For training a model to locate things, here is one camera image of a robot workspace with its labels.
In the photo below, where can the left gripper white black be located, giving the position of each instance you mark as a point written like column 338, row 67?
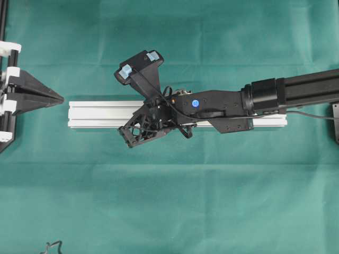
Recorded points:
column 30, row 94

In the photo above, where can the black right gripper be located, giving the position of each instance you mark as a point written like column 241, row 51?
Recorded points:
column 154, row 120

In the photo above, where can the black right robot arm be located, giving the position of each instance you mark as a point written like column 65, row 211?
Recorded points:
column 231, row 112

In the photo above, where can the green table cloth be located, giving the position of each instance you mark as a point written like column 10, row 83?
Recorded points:
column 261, row 191

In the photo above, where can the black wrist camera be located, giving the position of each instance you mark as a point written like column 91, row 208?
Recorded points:
column 140, row 68

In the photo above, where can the silver aluminium extrusion rail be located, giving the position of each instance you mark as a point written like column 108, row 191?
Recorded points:
column 113, row 114

